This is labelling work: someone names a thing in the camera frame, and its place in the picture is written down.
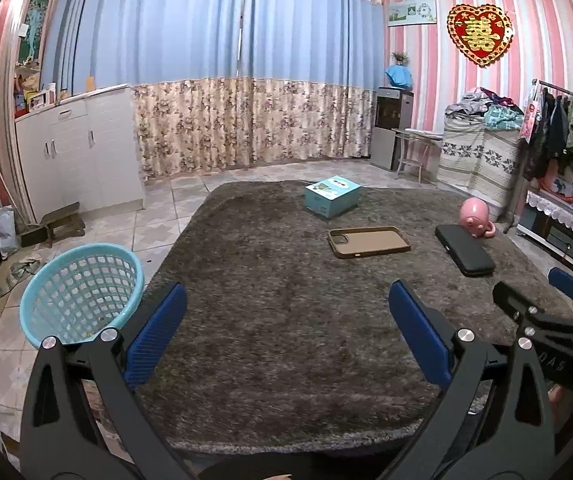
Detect pink piggy bank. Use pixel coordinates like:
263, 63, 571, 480
459, 198, 497, 239

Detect white broom handle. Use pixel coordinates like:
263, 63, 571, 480
0, 120, 33, 226

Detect light blue plastic basket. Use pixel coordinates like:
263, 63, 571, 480
19, 242, 146, 351

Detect grey water dispenser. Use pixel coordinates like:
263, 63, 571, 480
371, 87, 415, 171

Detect red heart wall decoration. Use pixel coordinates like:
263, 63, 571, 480
447, 4, 515, 67

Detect blue and floral curtain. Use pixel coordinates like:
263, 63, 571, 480
41, 0, 385, 181

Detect crumpled papers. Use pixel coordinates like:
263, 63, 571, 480
0, 259, 42, 300

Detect pile of clothes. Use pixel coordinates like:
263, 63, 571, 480
445, 87, 525, 131

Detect small pink side table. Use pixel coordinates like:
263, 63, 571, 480
391, 127, 442, 183

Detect white cabinet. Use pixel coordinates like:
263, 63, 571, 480
14, 84, 146, 223

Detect grey shaggy rug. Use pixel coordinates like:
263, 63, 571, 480
134, 180, 573, 456

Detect framed wall picture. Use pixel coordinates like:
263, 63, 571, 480
387, 0, 437, 27

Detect small wooden stool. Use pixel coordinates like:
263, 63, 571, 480
20, 202, 86, 248

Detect patterned cloth covered chest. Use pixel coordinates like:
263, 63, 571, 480
437, 120, 525, 208

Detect brown phone case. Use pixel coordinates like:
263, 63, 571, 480
327, 226, 412, 260

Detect clutter of cabinet items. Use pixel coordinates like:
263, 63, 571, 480
14, 72, 97, 113

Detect blue covered water bottle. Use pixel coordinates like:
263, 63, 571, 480
385, 51, 414, 90

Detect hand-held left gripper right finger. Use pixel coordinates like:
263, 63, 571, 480
374, 280, 557, 480

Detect green wall poster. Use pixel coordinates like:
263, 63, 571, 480
20, 0, 50, 66

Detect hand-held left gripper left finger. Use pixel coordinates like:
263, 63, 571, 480
19, 281, 188, 480

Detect white plastic sack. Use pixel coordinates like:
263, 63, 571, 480
0, 206, 17, 260

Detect black flat case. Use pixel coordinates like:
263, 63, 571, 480
435, 224, 496, 277

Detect teal cardboard box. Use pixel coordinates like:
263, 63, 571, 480
305, 175, 362, 218

